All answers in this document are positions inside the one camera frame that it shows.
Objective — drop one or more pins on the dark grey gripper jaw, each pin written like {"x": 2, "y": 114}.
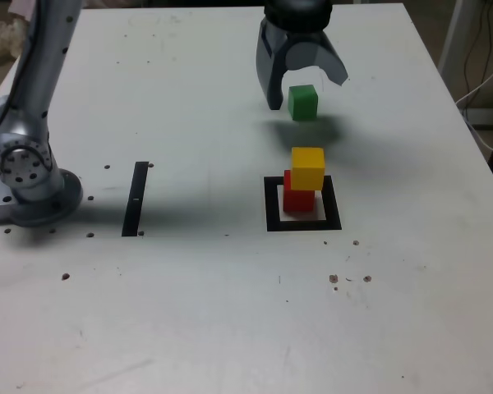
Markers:
{"x": 269, "y": 70}

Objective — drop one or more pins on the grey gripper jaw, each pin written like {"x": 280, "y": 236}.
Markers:
{"x": 320, "y": 55}

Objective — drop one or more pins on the green cube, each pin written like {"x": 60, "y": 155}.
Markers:
{"x": 303, "y": 104}

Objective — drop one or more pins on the yellow cube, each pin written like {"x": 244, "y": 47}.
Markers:
{"x": 308, "y": 170}

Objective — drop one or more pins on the red cube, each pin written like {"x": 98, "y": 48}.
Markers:
{"x": 298, "y": 201}

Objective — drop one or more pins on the black tape square outline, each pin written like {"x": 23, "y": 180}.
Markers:
{"x": 334, "y": 205}

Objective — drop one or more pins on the black tape strip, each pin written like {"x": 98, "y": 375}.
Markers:
{"x": 134, "y": 201}

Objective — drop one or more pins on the crumpled white cloth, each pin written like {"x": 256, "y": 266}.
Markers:
{"x": 0, "y": 35}

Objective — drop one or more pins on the white post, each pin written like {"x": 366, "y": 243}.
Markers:
{"x": 456, "y": 33}

